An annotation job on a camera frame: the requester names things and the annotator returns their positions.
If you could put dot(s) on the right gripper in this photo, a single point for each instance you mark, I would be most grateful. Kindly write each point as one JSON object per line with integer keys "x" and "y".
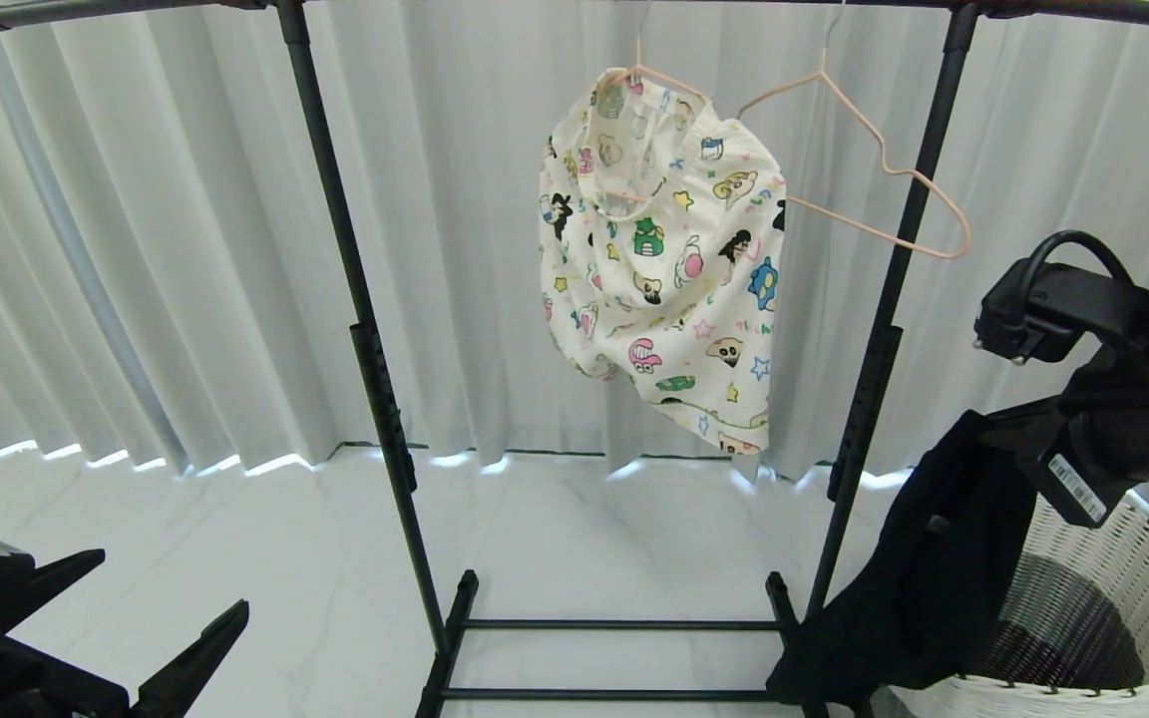
{"x": 1133, "y": 429}

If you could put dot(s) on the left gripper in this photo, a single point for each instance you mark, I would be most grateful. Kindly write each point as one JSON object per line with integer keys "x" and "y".
{"x": 16, "y": 688}

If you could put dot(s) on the black garment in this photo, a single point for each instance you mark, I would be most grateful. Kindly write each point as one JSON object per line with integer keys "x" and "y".
{"x": 944, "y": 568}

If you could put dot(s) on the pink clothes hanger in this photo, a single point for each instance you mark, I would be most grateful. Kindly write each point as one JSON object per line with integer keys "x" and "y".
{"x": 669, "y": 82}
{"x": 874, "y": 140}

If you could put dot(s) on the cream printed garment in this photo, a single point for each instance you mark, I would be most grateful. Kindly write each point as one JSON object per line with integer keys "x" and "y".
{"x": 664, "y": 249}

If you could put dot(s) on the white laundry basket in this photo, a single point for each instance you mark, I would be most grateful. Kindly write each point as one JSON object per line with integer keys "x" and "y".
{"x": 1113, "y": 558}

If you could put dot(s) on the black clothes rack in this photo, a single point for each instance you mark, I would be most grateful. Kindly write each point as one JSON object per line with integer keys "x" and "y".
{"x": 335, "y": 199}

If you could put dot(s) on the white curtain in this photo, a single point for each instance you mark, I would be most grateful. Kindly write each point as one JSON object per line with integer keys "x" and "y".
{"x": 136, "y": 199}

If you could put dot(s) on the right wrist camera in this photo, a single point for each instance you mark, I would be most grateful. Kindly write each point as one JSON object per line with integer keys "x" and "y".
{"x": 1083, "y": 304}

